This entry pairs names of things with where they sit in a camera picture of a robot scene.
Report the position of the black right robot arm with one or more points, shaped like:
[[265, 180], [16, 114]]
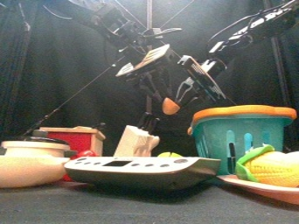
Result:
[[256, 24]]

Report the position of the grey digital kitchen scale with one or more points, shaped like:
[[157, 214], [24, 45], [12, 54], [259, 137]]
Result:
[[144, 172]]

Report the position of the yellow toy corn green husk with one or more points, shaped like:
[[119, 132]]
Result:
[[272, 169]]

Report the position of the white toy cooking pot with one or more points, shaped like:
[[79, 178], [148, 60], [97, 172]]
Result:
[[31, 169]]

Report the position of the green toy fruit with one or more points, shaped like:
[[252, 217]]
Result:
[[169, 154]]

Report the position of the red toy tomato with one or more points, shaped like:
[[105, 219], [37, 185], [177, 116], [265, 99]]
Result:
[[85, 153]]

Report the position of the teal basket with orange rim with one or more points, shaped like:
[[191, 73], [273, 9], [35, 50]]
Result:
[[217, 137]]

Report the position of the white toy knife block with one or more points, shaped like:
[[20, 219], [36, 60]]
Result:
[[133, 144]]

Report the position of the diagonal thin metal rod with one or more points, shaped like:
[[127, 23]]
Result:
[[69, 99]]

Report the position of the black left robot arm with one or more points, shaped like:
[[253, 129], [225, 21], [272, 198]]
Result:
[[111, 22]]

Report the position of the orange toy eggshell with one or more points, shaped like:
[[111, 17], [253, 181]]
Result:
[[169, 106]]

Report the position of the vertical metal frame pole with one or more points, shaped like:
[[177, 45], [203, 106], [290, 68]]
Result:
[[148, 14]]

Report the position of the pink plastic plate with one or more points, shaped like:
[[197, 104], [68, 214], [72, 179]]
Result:
[[268, 189]]

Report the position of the red toy box wooden top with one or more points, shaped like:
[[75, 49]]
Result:
[[79, 140]]

